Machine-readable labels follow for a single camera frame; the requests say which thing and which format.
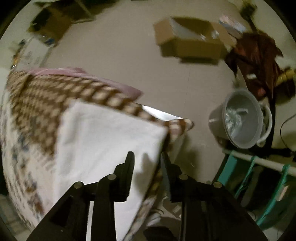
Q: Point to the dark red cloth pile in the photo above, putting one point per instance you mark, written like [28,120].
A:
[254,55]

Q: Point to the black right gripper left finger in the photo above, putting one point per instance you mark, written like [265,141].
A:
[84,204]

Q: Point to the floral brown checkered blanket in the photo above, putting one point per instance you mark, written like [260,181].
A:
[31,112]

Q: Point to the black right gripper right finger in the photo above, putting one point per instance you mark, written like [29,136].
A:
[209,211]

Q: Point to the open cardboard box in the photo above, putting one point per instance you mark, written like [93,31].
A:
[192,40]

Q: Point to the grey plastic bucket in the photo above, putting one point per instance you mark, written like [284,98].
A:
[242,120]

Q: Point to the teal and white rack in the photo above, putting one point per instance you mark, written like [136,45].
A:
[262,187]

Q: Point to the white pants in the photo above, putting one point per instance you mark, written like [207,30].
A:
[92,140]

